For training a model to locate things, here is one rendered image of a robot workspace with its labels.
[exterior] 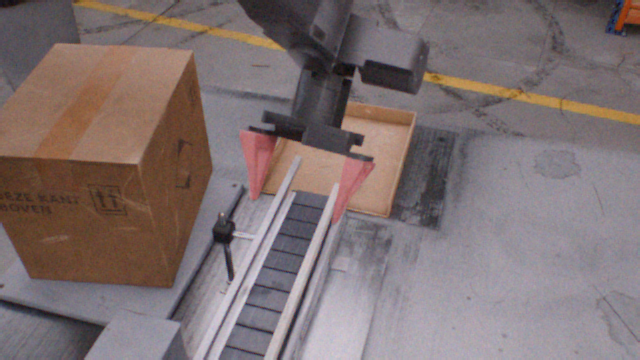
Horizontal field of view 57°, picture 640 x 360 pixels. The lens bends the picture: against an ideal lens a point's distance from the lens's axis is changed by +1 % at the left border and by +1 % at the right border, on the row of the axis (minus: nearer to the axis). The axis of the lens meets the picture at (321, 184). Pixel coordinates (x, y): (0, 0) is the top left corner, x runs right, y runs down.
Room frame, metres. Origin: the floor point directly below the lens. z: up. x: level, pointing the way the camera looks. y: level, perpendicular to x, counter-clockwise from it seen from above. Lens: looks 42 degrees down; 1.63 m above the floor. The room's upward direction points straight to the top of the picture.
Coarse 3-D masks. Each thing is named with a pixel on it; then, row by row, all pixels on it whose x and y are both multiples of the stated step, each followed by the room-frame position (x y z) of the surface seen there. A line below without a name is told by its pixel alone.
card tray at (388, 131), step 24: (360, 120) 1.08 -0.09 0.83; (384, 120) 1.08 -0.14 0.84; (408, 120) 1.06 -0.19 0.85; (288, 144) 1.00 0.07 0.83; (384, 144) 1.00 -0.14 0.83; (408, 144) 0.97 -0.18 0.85; (288, 168) 0.92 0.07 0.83; (312, 168) 0.92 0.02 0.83; (336, 168) 0.92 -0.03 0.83; (384, 168) 0.92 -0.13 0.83; (264, 192) 0.85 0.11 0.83; (288, 192) 0.84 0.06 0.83; (360, 192) 0.84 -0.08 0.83; (384, 192) 0.84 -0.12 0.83; (384, 216) 0.78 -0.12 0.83
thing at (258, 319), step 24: (312, 192) 0.79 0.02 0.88; (288, 216) 0.73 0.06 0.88; (312, 216) 0.73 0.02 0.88; (288, 240) 0.68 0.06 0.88; (264, 264) 0.62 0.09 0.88; (288, 264) 0.62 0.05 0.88; (264, 288) 0.57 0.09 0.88; (288, 288) 0.57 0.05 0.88; (240, 312) 0.53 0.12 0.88; (264, 312) 0.53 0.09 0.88; (240, 336) 0.49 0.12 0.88; (264, 336) 0.49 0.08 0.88; (288, 336) 0.50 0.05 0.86
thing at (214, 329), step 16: (288, 176) 0.75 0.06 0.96; (272, 208) 0.67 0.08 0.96; (256, 240) 0.60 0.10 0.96; (256, 256) 0.58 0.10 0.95; (240, 272) 0.54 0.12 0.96; (240, 288) 0.52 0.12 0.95; (224, 304) 0.48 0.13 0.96; (224, 320) 0.46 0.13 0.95; (208, 336) 0.43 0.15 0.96; (208, 352) 0.42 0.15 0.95
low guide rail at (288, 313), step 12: (336, 192) 0.76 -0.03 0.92; (324, 216) 0.70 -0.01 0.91; (324, 228) 0.67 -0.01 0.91; (312, 240) 0.64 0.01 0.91; (312, 252) 0.62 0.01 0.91; (312, 264) 0.61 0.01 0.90; (300, 276) 0.57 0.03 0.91; (300, 288) 0.55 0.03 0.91; (288, 300) 0.53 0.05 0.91; (288, 312) 0.50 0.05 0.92; (288, 324) 0.49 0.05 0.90; (276, 336) 0.46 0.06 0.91; (276, 348) 0.45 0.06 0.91
